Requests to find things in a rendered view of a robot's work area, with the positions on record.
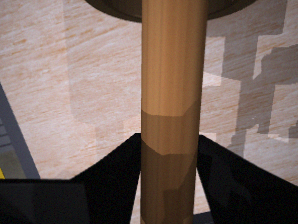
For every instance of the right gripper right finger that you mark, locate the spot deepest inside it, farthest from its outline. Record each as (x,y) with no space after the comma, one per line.
(239,192)

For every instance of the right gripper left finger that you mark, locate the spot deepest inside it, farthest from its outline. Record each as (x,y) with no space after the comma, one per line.
(109,200)

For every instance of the brown wooden bar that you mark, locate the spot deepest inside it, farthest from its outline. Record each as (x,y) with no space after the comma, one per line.
(173,43)

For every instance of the tan paper roll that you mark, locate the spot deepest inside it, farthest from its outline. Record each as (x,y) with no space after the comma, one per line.
(131,10)

